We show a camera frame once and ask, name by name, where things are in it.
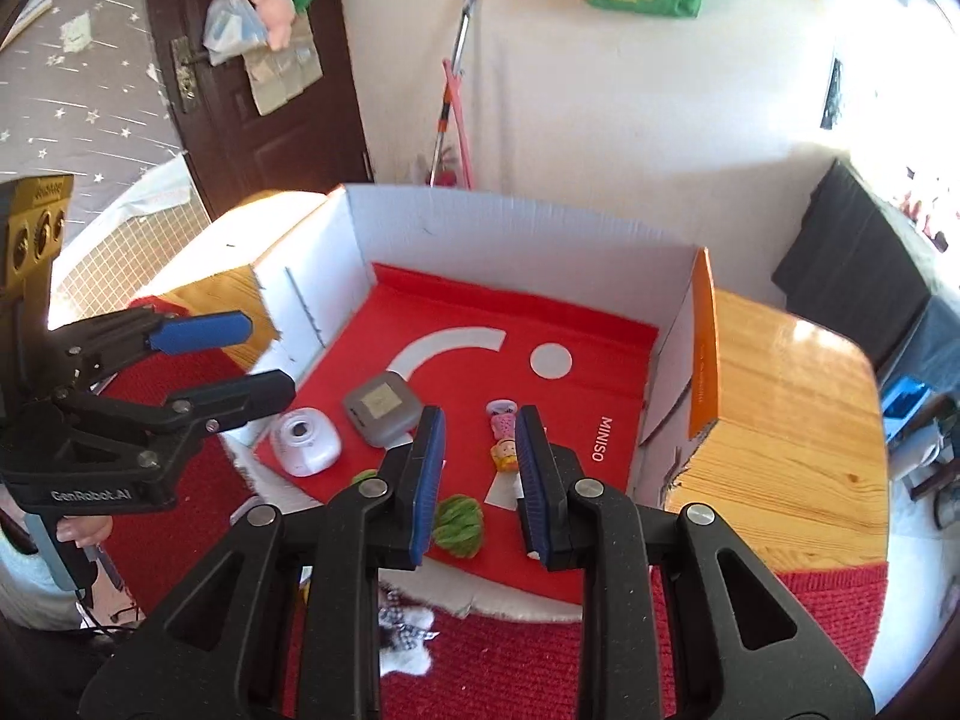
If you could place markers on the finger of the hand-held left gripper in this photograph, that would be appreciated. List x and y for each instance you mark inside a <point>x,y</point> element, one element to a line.
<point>240,394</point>
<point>202,331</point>

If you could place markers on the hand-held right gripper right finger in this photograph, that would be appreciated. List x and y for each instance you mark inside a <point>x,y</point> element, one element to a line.
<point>534,495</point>

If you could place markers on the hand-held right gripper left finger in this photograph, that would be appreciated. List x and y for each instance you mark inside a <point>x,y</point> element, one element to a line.
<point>427,487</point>

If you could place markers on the green yarn scrunchie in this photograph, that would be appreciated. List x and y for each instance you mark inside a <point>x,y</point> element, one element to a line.
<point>365,477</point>
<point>459,529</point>

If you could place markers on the small doll figurine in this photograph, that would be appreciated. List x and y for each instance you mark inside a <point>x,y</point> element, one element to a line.
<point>501,450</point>

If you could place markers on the white round device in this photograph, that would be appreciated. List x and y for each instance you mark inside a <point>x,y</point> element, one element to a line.
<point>307,450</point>

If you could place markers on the grey square case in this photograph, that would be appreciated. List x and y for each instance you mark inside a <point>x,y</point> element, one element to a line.
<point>379,405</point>

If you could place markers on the white fluffy star plush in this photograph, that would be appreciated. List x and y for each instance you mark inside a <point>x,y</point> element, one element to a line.
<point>405,652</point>

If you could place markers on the red and white cardboard box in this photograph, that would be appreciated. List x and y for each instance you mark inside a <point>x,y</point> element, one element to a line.
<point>480,292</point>

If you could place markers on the person's left hand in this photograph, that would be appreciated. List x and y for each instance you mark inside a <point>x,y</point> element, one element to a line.
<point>86,531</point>

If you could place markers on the white plastic sheet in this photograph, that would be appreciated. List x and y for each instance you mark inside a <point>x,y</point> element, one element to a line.
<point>150,191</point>

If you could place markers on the red knitted mat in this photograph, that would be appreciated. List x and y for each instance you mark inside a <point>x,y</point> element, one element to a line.
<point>510,660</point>

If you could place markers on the clear plastic bag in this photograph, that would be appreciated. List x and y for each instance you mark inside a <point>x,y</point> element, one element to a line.
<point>229,30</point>

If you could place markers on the peach plush toy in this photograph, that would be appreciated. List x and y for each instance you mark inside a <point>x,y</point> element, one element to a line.
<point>274,15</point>

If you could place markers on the blue plastic stool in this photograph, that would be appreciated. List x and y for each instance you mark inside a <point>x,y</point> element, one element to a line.
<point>907,399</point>

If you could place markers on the side table with dark cloth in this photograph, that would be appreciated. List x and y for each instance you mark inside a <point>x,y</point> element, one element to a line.
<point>855,262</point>

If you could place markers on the frameless wall mirror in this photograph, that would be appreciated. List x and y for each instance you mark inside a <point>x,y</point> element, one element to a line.
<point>831,94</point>

